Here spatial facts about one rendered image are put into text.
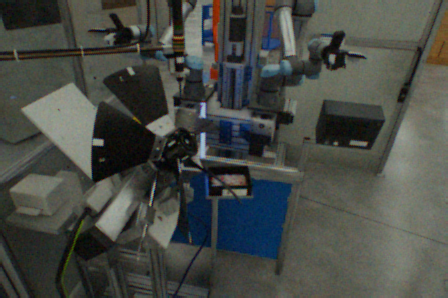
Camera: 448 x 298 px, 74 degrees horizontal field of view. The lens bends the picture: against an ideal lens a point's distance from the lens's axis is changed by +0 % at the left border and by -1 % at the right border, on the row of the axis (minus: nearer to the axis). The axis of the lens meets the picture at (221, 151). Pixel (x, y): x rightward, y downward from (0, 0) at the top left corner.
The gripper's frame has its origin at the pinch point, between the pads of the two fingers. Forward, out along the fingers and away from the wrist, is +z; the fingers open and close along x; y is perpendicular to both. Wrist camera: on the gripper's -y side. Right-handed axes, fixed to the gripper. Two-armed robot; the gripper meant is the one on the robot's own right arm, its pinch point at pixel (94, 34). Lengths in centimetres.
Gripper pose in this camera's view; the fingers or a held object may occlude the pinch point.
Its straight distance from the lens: 171.8
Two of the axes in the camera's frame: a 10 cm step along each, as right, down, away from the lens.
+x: -7.4, -4.8, 4.7
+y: -1.4, 7.9, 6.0
